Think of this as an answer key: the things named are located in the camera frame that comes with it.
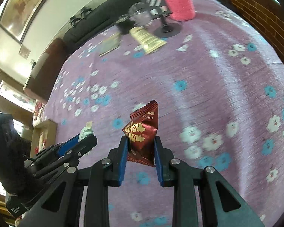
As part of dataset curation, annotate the framed picture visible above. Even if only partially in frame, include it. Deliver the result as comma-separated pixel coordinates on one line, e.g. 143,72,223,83
0,0,64,44

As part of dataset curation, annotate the small black pouch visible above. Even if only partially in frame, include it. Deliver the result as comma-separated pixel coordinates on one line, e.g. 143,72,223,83
115,15,135,35

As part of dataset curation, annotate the wooden lattice headboard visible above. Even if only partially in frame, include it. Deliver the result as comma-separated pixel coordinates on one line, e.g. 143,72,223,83
225,0,284,81

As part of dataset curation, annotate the brown bolster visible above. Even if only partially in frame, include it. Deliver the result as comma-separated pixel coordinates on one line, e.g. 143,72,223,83
24,38,68,101

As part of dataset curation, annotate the dark sofa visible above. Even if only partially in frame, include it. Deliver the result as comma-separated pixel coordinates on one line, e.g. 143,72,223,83
63,1,142,44

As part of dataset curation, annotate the olive wallet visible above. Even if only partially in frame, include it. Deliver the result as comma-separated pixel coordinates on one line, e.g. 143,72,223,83
99,33,122,57

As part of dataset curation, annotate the clear plastic cup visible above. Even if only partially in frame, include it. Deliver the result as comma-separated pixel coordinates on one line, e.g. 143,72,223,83
128,2,154,27

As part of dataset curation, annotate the black phone stand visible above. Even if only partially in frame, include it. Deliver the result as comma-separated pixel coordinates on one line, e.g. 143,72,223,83
140,0,182,38

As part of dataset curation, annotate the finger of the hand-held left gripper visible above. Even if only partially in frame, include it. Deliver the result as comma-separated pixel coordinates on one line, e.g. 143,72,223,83
34,135,98,178
37,134,82,158

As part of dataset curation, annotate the red floral cloth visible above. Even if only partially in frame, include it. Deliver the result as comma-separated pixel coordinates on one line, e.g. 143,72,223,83
33,100,47,126

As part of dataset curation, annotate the cardboard box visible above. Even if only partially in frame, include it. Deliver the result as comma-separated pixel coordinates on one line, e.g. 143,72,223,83
33,120,58,155

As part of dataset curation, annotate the cream tube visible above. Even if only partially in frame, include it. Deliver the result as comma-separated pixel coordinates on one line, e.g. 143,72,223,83
129,26,167,54

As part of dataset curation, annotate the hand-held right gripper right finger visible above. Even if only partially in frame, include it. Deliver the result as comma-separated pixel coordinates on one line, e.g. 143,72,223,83
154,136,265,227

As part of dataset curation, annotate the paper wall notice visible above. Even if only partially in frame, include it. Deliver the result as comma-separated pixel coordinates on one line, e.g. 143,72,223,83
18,44,31,58

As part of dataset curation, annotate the dark red triangular packet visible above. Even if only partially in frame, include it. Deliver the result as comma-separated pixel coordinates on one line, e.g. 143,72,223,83
122,99,159,167

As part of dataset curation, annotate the small black gadget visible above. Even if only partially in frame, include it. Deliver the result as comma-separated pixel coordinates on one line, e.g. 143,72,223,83
69,7,93,27

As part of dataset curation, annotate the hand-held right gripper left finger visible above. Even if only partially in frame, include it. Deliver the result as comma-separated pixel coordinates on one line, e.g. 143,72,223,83
18,136,129,227

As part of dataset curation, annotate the cream white snack packet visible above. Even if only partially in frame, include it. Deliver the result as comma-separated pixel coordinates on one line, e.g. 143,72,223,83
79,122,95,142

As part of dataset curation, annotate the purple floral bedsheet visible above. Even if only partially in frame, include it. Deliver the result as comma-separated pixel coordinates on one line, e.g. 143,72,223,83
41,0,284,227

